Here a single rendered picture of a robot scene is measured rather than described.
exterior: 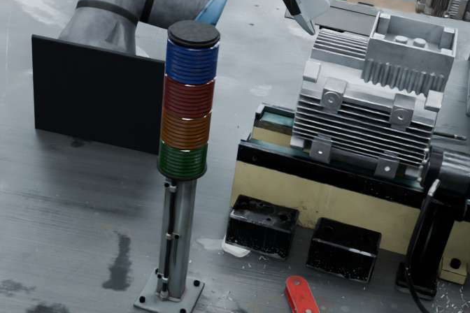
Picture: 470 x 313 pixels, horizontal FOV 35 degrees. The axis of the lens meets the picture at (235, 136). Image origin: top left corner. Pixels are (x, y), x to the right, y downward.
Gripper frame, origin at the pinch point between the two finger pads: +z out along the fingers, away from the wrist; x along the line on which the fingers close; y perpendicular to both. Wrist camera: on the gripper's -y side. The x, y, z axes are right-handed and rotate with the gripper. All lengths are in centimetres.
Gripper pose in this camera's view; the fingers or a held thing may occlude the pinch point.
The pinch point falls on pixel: (306, 28)
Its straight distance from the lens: 121.1
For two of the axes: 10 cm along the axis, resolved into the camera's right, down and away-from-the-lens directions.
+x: 2.8, -5.0, 8.2
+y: 8.8, -2.0, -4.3
